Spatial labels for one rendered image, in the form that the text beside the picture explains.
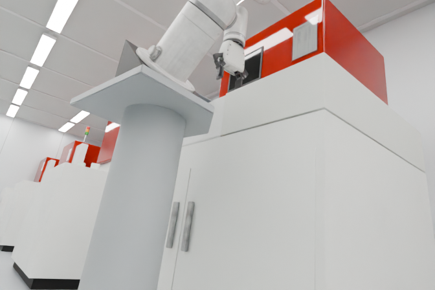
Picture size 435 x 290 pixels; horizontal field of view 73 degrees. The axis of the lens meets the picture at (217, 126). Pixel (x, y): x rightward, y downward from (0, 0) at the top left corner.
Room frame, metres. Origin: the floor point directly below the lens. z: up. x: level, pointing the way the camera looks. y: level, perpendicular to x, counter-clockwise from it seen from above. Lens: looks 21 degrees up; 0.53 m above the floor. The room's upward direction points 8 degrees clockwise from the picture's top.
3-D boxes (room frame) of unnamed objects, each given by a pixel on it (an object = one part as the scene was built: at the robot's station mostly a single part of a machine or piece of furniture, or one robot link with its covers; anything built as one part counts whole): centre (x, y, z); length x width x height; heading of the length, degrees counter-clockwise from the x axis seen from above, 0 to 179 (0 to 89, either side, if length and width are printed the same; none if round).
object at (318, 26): (1.74, -0.52, 1.52); 0.81 x 0.75 x 0.60; 37
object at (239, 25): (0.92, -0.02, 1.30); 0.09 x 0.08 x 0.13; 137
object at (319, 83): (0.90, -0.37, 0.89); 0.62 x 0.35 x 0.14; 127
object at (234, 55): (0.92, -0.02, 1.16); 0.10 x 0.07 x 0.11; 128
